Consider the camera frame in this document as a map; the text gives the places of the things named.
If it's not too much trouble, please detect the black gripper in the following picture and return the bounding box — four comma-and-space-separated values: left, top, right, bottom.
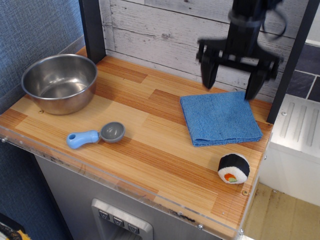
196, 21, 283, 101

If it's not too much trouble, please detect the blue cloth napkin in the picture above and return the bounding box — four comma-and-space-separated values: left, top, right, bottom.
180, 92, 263, 147

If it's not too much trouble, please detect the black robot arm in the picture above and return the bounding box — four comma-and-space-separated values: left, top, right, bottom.
196, 0, 283, 100

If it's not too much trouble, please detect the plush sushi roll toy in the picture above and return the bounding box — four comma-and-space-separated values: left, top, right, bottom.
218, 153, 250, 185

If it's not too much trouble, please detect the white ridged cabinet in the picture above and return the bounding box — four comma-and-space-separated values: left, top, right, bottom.
259, 94, 320, 206

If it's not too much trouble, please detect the blue grey ice cream scoop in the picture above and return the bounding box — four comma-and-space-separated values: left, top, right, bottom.
66, 121, 126, 149

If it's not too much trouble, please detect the stainless steel bowl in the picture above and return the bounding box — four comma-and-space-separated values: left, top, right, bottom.
21, 54, 98, 115

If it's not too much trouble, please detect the clear acrylic table edge guard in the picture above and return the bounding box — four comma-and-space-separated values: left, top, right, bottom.
0, 123, 271, 240

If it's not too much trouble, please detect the silver dispenser panel with buttons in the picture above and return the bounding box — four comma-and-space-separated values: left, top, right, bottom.
91, 198, 154, 240

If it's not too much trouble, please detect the yellow object at corner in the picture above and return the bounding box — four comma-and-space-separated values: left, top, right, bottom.
0, 222, 31, 240

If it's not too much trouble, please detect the black right frame post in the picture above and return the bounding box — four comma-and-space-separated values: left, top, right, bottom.
266, 0, 320, 124

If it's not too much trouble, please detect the black frame post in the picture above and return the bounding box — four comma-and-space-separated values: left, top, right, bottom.
78, 0, 106, 64
266, 0, 320, 124

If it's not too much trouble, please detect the black left frame post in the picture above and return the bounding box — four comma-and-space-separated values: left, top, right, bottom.
78, 0, 106, 64

